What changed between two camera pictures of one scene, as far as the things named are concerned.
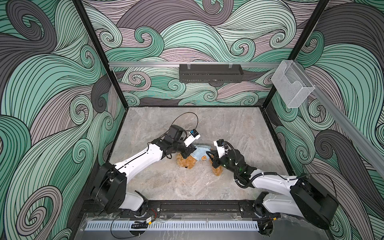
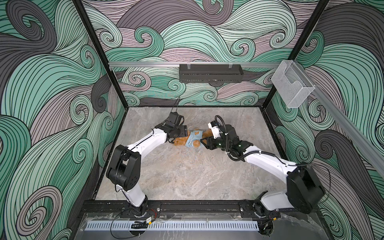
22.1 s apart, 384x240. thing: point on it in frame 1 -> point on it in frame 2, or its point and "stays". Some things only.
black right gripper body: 225,163 -> 219,143
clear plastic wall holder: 291,83 stays
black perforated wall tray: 210,73 stays
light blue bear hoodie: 200,152 -> 196,139
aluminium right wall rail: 367,146 stays
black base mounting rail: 192,209 stays
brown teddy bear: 189,162 -> 182,142
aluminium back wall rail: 193,64 stays
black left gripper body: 179,147 -> 180,132
